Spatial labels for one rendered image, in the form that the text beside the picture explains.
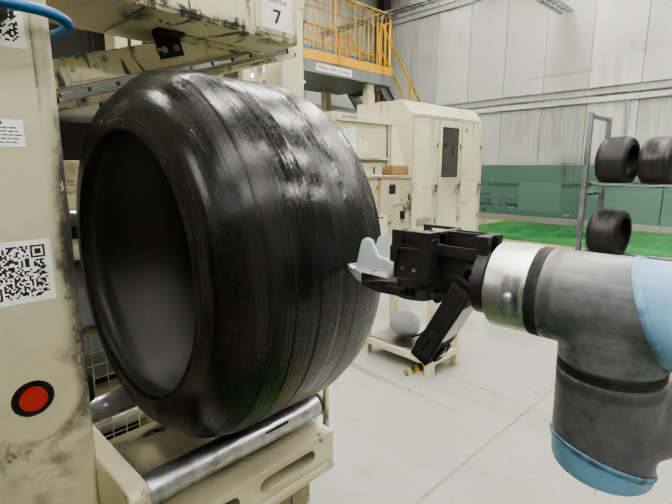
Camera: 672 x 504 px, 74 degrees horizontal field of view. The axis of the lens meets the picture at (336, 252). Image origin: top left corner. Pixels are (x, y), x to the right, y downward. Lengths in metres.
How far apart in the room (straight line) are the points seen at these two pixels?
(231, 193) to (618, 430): 0.46
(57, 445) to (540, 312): 0.61
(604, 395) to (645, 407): 0.03
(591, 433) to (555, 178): 11.52
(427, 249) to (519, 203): 11.80
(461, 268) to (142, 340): 0.72
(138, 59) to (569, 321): 0.98
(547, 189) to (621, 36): 3.43
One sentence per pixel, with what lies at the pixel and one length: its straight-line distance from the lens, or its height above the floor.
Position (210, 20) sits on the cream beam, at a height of 1.64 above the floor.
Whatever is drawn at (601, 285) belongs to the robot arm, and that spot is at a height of 1.24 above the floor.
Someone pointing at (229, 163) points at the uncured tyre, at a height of 1.35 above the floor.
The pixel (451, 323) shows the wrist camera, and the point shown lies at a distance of 0.52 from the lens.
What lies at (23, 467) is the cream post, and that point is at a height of 0.98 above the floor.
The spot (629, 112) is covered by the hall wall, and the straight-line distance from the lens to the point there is 11.66.
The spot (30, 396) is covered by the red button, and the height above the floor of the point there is 1.07.
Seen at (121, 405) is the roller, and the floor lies 0.90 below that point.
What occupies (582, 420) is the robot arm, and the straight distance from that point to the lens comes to 0.49.
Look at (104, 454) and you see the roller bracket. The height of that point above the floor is 0.95.
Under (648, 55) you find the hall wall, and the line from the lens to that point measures 11.77.
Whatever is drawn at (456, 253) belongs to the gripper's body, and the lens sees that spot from 0.51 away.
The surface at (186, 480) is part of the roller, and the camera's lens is 0.75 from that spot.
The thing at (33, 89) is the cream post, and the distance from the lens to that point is 0.65.
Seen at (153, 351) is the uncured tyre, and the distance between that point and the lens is 1.03.
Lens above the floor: 1.34
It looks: 11 degrees down
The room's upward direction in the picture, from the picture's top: straight up
